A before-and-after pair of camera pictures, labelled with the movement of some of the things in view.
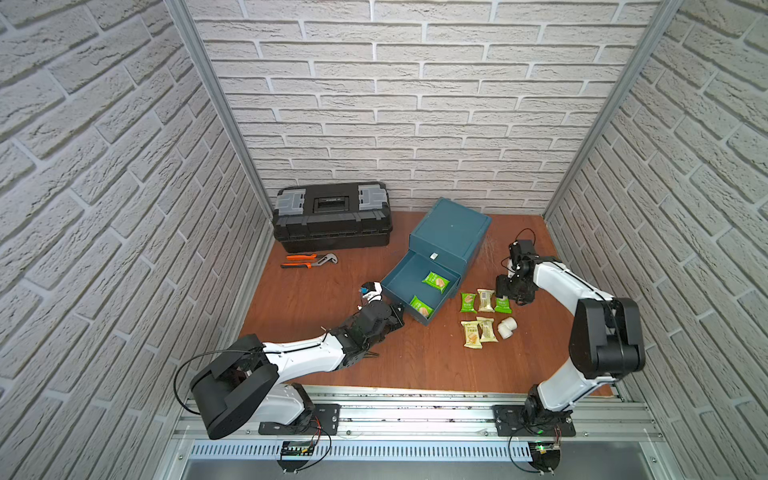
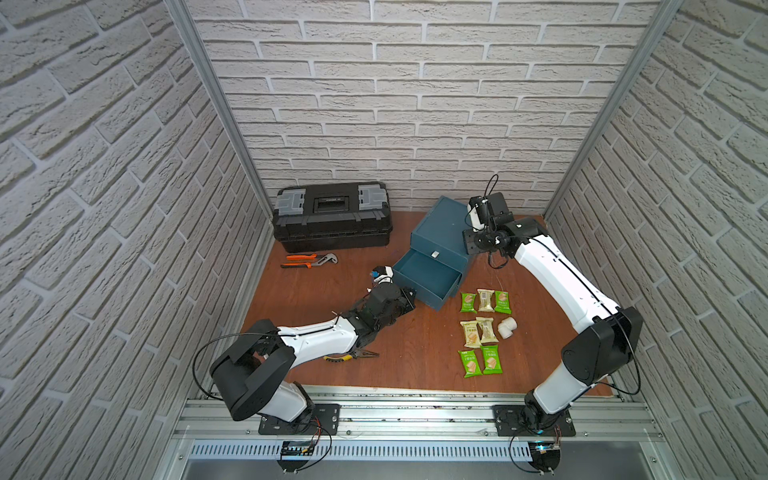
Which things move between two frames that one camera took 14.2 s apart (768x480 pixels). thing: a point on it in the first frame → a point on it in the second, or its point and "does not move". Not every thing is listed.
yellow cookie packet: [485, 300] does not move
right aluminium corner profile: [666, 13] does not move
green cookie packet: [468, 303] does not move
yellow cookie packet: [486, 330] does not move
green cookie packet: [503, 305] does not move
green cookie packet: [436, 281] → [470, 364]
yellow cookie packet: [471, 334] does not move
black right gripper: [503, 289] → [469, 242]
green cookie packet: [422, 307] → [492, 362]
